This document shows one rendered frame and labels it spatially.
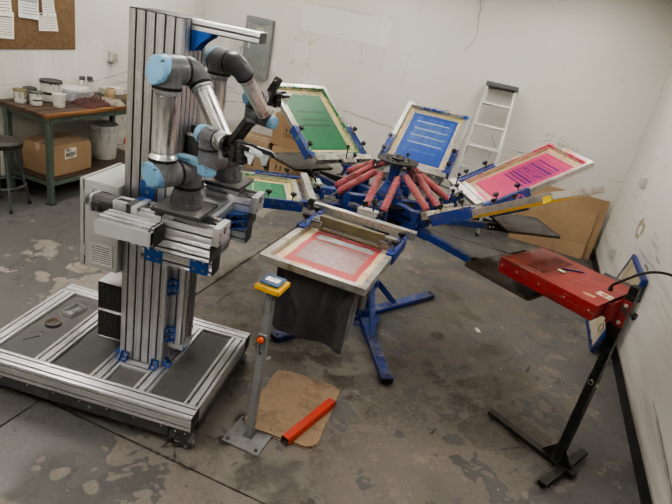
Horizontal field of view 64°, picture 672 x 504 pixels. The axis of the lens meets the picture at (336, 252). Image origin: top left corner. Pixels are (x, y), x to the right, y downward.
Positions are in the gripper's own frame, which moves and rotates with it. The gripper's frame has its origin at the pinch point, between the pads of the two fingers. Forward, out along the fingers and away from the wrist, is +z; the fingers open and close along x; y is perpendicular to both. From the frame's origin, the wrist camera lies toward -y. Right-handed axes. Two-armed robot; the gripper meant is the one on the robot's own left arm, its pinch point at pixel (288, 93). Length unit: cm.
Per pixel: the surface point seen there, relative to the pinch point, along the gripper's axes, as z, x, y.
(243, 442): -84, 95, 156
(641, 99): 446, 130, -42
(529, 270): 27, 166, 35
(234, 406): -67, 71, 160
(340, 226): -3, 64, 56
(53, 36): 48, -337, 70
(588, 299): 20, 199, 30
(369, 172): 62, 37, 42
